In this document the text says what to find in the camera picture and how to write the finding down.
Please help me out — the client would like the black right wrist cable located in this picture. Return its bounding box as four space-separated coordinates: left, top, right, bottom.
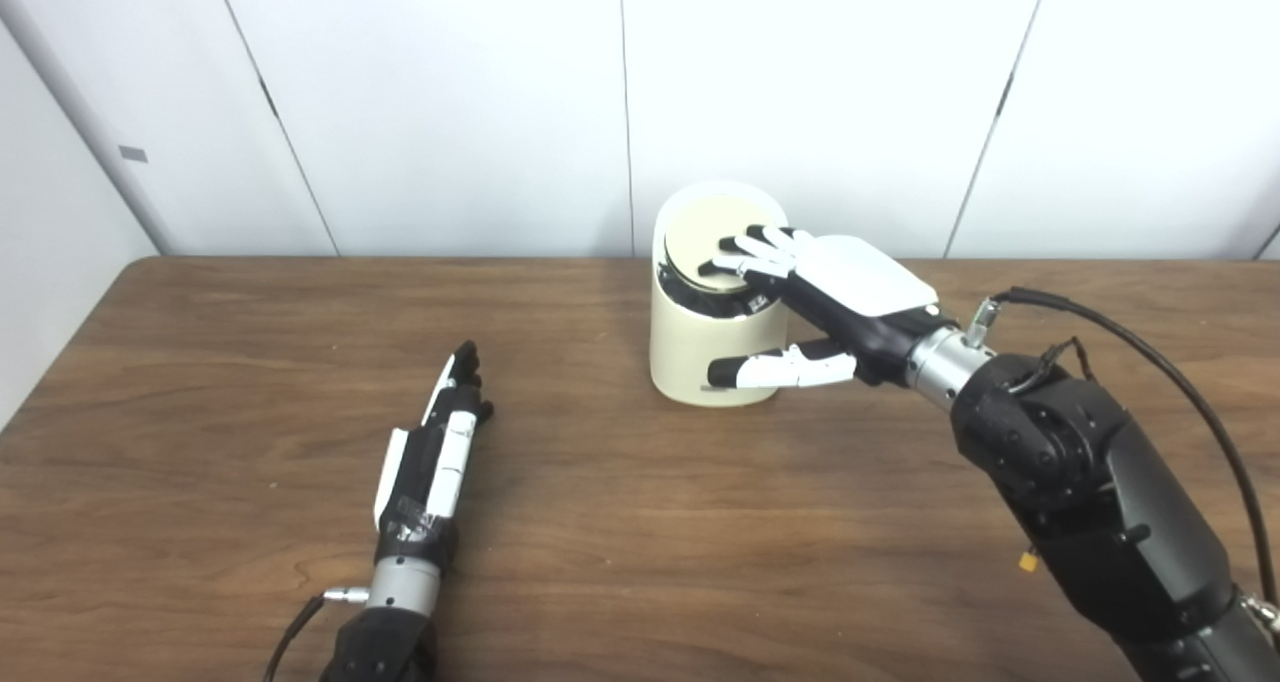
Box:
965 286 1280 633

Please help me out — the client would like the black bin liner bag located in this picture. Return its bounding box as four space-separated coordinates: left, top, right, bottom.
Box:
657 262 781 319

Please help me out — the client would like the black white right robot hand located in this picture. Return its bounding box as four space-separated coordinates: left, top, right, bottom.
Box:
697 225 961 390

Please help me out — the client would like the cream-colored bin body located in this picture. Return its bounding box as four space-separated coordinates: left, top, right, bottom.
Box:
650 181 801 408

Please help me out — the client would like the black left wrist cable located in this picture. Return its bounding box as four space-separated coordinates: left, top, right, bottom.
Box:
263 585 371 682

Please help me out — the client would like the round cream bin lid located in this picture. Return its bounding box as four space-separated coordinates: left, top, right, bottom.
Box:
663 198 776 293

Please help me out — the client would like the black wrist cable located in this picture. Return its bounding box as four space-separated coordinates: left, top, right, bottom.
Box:
965 286 1280 633
263 585 371 682

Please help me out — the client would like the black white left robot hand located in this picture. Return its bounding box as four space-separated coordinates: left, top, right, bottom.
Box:
373 340 495 568

